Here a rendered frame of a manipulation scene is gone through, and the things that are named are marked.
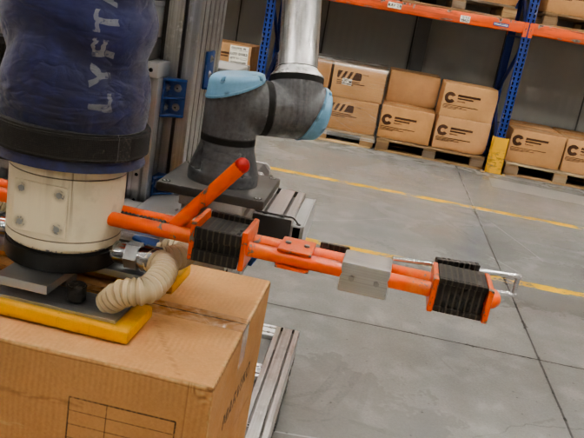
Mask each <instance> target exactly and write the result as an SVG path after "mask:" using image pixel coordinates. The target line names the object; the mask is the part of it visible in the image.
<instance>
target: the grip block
mask: <svg viewBox="0 0 584 438"><path fill-rule="evenodd" d="M259 222H260V220H259V219H256V218H255V219H252V218H248V217H244V216H237V215H232V214H229V213H224V212H220V211H216V210H213V211H212V215H211V209H209V208H207V209H205V210H204V211H203V212H202V213H201V214H200V215H199V216H198V217H197V218H196V219H195V220H194V221H193V222H192V223H191V228H190V235H189V246H188V253H187V260H193V261H198V262H204V263H208V264H212V265H216V266H220V267H224V268H228V269H236V267H237V271H242V270H243V269H244V268H245V266H246V265H247V263H248V262H249V260H250V259H251V257H249V256H246V252H247V247H248V244H249V242H253V239H254V236H255V234H257V232H258V227H259ZM237 263H238V265H237Z"/></svg>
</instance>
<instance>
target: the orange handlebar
mask: <svg viewBox="0 0 584 438"><path fill-rule="evenodd" d="M7 189H8V180H7V179H3V178H0V202H7ZM122 211H124V212H126V211H127V212H128V213H131V214H133V213H135V214H138V215H143V216H147V217H148V216H150V218H151V217H154V218H155V219H156V218H157V219H158V220H159V219H162V220H165V221H166V222H168V221H169V220H171V219H172V218H173V217H174V216H170V215H166V214H162V213H158V212H154V211H149V210H146V209H139V208H134V207H130V206H126V205H123V209H122ZM193 221H194V220H191V221H190V222H189V223H188V224H187V225H186V226H185V227H181V226H177V225H173V224H168V223H165V222H158V221H153V220H150V219H145V218H141V217H137V216H130V215H125V214H122V213H117V212H111V213H110V214H109V216H108V219H107V224H108V225H109V226H112V227H117V228H120V229H127V230H132V231H135V232H140V233H144V234H148V235H152V236H159V237H163V238H167V239H171V240H175V241H179V242H186V243H189V235H190V228H191V223H192V222H193ZM246 256H249V257H253V258H257V259H261V260H265V261H269V262H275V265H274V267H276V268H279V269H286V270H291V271H295V272H299V273H303V274H307V273H308V272H309V271H310V270H312V271H315V272H320V273H323V274H328V275H335V276H339V277H340V274H341V272H342V261H343V258H344V256H345V253H341V252H337V251H333V250H329V249H321V248H317V247H316V242H309V241H305V240H301V239H297V238H293V237H288V236H284V238H283V239H277V238H273V237H269V236H262V235H258V234H255V236H254V239H253V242H249V244H248V247H247V252H246ZM430 276H431V272H428V271H424V270H420V269H413V268H409V267H405V266H401V265H396V264H393V263H392V269H391V275H390V278H389V280H388V288H391V289H398V290H401V291H406V292H409V293H414V294H417V295H425V296H429V292H430V289H431V281H430ZM494 292H495V293H494V299H493V302H492V305H491V309H493V308H496V307H497V306H499V304H500V302H501V296H500V294H499V292H498V291H497V290H496V289H495V290H494Z"/></svg>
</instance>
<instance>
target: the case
mask: <svg viewBox="0 0 584 438"><path fill-rule="evenodd" d="M76 280H77V281H82V282H85V283H86V284H87V291H89V292H92V293H97V294H98V293H99V292H101V291H102V290H103V289H104V288H105V287H107V286H108V285H109V284H110V283H112V282H114V281H110V280H106V279H103V278H98V277H94V276H91V275H84V274H77V275H76ZM269 288H270V281H267V280H263V279H258V278H254V277H250V276H245V275H238V274H235V273H230V272H226V271H222V270H218V269H211V268H206V267H203V266H198V265H194V264H191V265H190V273H189V275H188V277H187V278H186V279H185V280H184V281H183V282H182V283H181V284H180V285H179V287H178V288H177V289H176V290H175V291H174V292H173V293H172V294H165V295H163V296H162V298H160V299H159V300H157V301H154V302H153V303H152V304H148V303H146V304H144V305H149V306H151V307H152V315H151V317H150V318H149V319H148V321H147V322H146V323H145V324H144V325H143V326H142V327H141V328H140V329H139V331H138V332H137V333H136V334H135V335H134V336H133V337H132V338H131V339H130V341H129V342H128V343H126V344H122V343H119V342H113V341H109V340H105V339H102V338H97V337H94V336H90V335H84V334H80V333H76V332H72V331H68V330H65V329H61V328H55V327H51V326H47V325H43V324H40V323H36V322H30V321H25V320H22V319H18V318H15V317H11V316H7V315H0V438H244V436H245V431H246V426H247V420H248V415H249V405H250V400H251V395H252V390H253V385H254V379H255V374H256V364H257V359H258V354H259V349H260V344H261V339H262V329H263V324H264V318H265V313H266V308H267V303H268V298H269Z"/></svg>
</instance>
